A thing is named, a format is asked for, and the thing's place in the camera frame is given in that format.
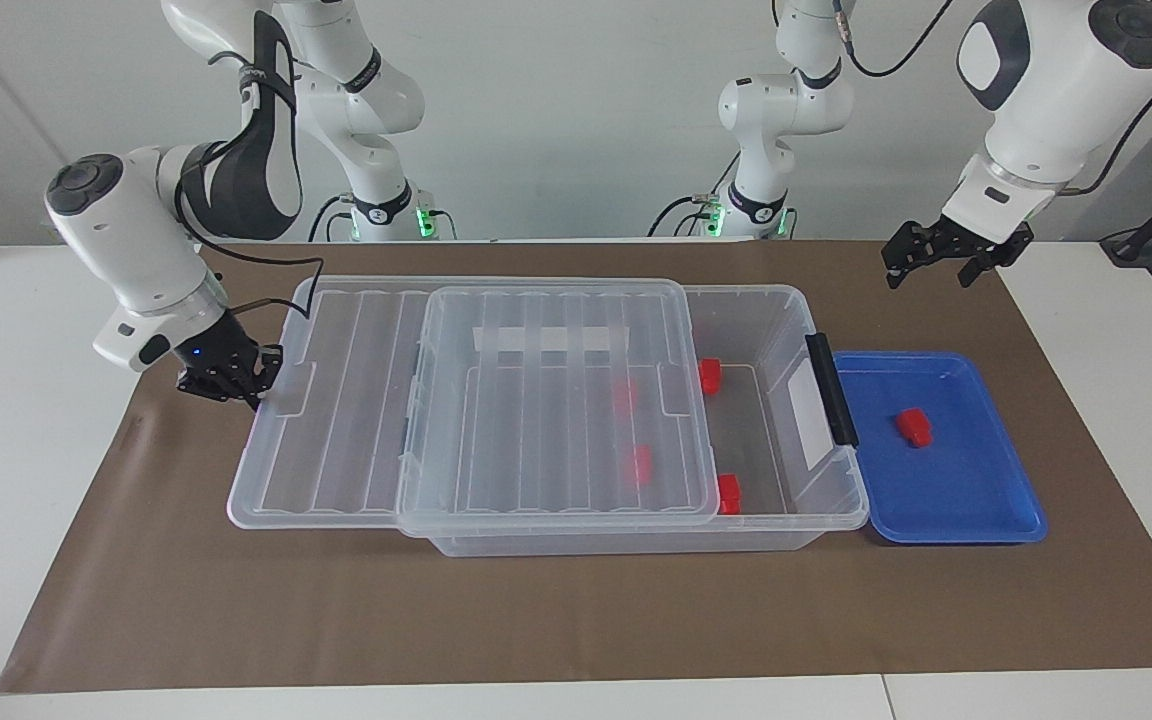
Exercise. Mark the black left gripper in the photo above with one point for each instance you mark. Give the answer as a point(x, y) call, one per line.
point(976, 245)

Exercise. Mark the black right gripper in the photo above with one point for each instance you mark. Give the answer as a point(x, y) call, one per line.
point(221, 360)

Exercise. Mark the clear ribbed plastic lid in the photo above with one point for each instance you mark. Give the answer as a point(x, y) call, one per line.
point(336, 430)

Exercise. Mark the red block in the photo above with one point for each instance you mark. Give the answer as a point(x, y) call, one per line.
point(625, 396)
point(730, 495)
point(642, 466)
point(710, 376)
point(914, 425)

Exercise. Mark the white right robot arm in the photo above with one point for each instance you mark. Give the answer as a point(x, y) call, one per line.
point(126, 250)

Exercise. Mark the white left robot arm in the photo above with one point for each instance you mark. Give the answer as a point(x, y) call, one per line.
point(1046, 90)

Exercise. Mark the blue plastic tray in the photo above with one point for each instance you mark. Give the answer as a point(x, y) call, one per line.
point(936, 490)

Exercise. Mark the clear plastic storage box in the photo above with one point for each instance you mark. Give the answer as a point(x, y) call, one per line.
point(636, 543)

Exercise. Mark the brown paper table mat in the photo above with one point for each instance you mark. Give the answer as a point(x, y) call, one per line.
point(536, 620)

